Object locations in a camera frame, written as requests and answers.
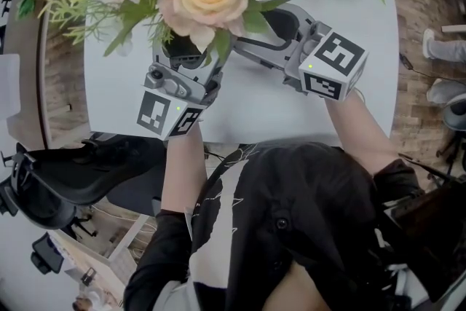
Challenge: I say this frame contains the person's left forearm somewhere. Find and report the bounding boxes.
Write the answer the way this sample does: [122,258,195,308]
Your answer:
[159,125,207,216]

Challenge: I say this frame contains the black chair base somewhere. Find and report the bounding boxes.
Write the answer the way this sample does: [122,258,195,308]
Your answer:
[438,130,466,176]

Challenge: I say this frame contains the brown round table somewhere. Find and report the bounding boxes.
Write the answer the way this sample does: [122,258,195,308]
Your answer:
[3,0,74,150]

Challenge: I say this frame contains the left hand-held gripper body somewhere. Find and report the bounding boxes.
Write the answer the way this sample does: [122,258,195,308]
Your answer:
[136,61,224,141]

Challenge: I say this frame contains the black office chair with headrest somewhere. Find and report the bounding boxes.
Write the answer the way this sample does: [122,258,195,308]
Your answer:
[0,130,172,231]

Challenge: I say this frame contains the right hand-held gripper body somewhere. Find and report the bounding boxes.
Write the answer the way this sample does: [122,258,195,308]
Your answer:
[282,21,368,101]

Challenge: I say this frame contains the person's right forearm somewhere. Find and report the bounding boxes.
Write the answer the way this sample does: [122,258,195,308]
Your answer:
[323,90,406,180]

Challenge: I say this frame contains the small black office chair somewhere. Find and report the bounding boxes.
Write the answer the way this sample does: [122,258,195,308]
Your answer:
[30,232,66,275]

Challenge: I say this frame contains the small black stand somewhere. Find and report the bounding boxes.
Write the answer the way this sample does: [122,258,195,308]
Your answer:
[79,267,98,287]

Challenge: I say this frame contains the green leaf sprig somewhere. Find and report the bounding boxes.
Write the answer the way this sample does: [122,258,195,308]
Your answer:
[16,0,54,20]

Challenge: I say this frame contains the person's black white top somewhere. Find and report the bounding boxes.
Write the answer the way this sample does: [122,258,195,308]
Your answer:
[123,141,466,311]

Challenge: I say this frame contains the wooden table with plaid cloth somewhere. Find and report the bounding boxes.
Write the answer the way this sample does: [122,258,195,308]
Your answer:
[50,213,151,303]

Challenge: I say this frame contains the black floor cable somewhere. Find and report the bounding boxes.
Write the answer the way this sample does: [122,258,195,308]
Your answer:
[399,52,443,79]

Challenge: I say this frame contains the white table top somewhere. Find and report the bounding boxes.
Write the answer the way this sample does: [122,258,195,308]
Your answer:
[83,0,400,147]

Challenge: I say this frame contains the grey gripper device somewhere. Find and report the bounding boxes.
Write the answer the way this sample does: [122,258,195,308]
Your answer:
[426,79,466,131]

